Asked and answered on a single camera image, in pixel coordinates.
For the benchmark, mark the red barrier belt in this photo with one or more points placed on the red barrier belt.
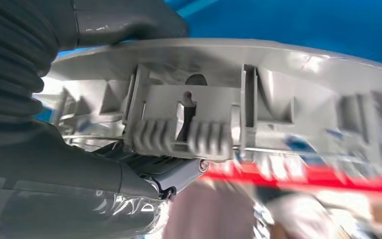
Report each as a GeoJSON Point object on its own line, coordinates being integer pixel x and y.
{"type": "Point", "coordinates": [309, 183]}

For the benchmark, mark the blue metal shelf rack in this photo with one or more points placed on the blue metal shelf rack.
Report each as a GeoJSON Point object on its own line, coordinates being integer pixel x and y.
{"type": "Point", "coordinates": [309, 26]}

